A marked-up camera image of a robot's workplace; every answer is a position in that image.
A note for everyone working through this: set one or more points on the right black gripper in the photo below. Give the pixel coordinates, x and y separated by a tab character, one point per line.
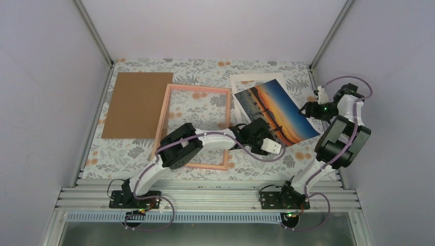
312	111

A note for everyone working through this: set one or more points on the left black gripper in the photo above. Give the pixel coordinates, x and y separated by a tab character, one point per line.
258	152

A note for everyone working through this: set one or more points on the white mat board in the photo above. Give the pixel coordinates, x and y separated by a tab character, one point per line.
241	82

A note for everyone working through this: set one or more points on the sunset photo print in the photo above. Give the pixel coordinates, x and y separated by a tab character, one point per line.
268	100

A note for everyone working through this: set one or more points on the brown cardboard backing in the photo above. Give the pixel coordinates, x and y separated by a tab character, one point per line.
135	105

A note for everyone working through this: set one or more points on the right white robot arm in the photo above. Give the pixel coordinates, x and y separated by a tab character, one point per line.
336	148

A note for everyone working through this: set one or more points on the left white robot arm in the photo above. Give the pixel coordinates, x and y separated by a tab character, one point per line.
180	146

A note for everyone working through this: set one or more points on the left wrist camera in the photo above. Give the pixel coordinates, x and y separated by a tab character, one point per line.
271	146

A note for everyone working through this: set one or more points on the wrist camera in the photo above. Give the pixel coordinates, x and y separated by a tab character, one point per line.
321	95
271	146

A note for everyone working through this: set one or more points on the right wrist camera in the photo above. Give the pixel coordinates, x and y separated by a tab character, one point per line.
321	95

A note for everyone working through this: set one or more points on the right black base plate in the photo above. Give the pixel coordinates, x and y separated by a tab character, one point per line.
281	201

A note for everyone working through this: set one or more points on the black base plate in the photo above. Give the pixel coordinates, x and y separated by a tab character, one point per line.
120	201
281	201

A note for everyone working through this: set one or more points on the grey slotted cable duct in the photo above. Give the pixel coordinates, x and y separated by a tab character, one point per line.
178	217

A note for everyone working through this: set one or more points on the aluminium rail base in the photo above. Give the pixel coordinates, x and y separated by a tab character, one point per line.
204	196

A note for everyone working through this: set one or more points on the right aluminium corner post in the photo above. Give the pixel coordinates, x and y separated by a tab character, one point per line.
331	33

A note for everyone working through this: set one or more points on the aluminium corner post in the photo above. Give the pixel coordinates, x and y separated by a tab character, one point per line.
331	33
93	31

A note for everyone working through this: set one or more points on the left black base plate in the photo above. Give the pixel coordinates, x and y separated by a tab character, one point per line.
120	201

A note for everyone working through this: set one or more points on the left aluminium corner post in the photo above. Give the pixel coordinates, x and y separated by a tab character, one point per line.
93	31

